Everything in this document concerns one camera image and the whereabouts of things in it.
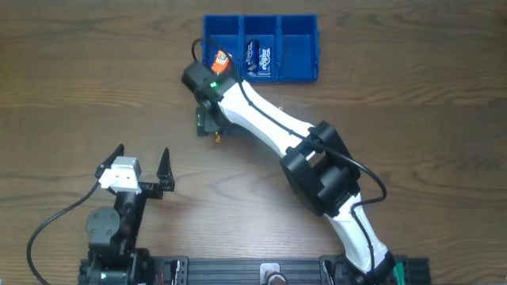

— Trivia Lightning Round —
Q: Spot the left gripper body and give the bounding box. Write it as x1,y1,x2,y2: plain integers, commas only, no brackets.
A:
136,180,166,200

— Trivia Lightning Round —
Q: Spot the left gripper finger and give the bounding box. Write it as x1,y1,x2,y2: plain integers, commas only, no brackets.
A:
94,143,125,179
156,147,176,192

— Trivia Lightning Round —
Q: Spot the orange candy box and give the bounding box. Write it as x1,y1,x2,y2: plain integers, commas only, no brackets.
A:
211,50,233,75

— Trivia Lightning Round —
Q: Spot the blue candy pack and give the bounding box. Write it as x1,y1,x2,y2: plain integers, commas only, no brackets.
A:
257,46,273,77
244,38,261,77

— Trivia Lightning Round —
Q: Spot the blue tray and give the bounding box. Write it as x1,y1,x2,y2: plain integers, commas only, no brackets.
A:
201,14,320,84

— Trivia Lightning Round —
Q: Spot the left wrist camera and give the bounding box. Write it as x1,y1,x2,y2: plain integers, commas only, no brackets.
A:
97,156,143,195

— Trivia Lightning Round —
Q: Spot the mounting rail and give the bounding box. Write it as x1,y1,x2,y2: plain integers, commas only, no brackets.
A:
78,256,432,285

